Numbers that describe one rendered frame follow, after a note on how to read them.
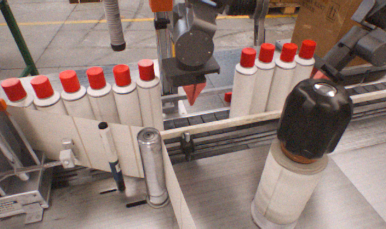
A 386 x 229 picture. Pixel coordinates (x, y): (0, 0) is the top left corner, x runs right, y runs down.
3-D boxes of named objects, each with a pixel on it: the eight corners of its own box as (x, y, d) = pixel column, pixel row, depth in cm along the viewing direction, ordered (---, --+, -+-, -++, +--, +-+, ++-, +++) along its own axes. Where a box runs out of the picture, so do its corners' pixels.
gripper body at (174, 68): (220, 76, 51) (223, 40, 46) (168, 85, 49) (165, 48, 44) (210, 60, 55) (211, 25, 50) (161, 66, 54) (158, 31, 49)
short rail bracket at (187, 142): (183, 171, 66) (182, 137, 58) (180, 162, 68) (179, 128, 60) (196, 168, 67) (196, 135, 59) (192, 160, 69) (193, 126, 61)
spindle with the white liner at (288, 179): (263, 240, 49) (314, 119, 29) (243, 198, 55) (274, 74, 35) (306, 228, 50) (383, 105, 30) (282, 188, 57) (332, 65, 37)
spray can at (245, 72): (233, 127, 71) (243, 57, 57) (225, 114, 74) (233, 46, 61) (251, 123, 72) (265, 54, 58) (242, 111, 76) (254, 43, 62)
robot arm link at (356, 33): (365, 32, 69) (352, 19, 66) (385, 40, 63) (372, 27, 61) (343, 53, 71) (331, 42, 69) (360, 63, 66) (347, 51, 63)
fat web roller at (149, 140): (148, 211, 53) (135, 148, 40) (145, 191, 56) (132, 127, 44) (171, 205, 54) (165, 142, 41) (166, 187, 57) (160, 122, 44)
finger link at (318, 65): (302, 96, 70) (329, 68, 66) (286, 81, 75) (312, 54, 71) (314, 105, 73) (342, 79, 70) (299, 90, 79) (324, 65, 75)
